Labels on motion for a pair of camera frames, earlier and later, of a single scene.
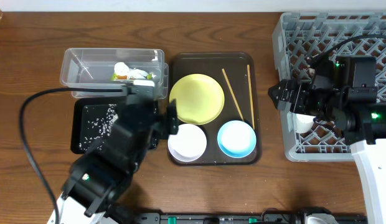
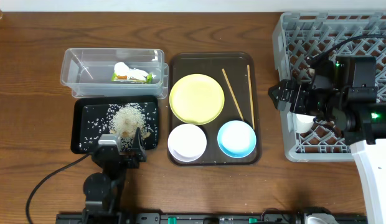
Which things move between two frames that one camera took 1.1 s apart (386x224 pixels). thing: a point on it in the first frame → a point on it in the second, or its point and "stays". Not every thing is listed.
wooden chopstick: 233,95 stays
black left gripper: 164,123 → 124,156
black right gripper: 303,91 stays
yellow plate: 199,98 stays
